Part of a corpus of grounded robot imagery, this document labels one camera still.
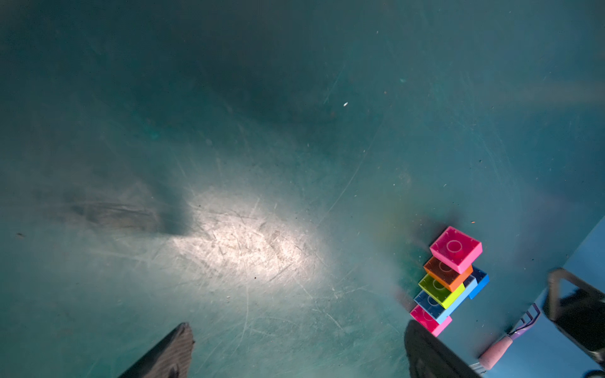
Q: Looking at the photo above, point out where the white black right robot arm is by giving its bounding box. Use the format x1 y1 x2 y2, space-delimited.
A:
543 268 604 367

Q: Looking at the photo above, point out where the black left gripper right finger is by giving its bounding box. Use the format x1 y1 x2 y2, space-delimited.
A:
404 320 480 378

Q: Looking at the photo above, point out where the light blue lego brick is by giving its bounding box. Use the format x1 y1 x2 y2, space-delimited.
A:
414 276 477 323

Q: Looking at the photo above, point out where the dark blue lego brick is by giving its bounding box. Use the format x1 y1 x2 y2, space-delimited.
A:
469 266 490 299

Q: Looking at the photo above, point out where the purple pink toy rake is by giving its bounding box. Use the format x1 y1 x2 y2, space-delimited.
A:
478 303 541 373

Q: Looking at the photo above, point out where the orange lego brick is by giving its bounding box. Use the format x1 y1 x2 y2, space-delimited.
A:
424 257 474 292

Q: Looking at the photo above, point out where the small pink lego brick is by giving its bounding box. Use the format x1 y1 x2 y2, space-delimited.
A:
411 305 452 337

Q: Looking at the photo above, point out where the large magenta lego brick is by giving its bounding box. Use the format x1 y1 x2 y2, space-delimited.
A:
429 226 483 273

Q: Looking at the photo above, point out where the lime green lego brick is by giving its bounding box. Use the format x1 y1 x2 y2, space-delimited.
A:
418 274 466 309

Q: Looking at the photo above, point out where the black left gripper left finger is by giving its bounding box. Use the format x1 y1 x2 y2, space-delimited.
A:
119 322 195 378

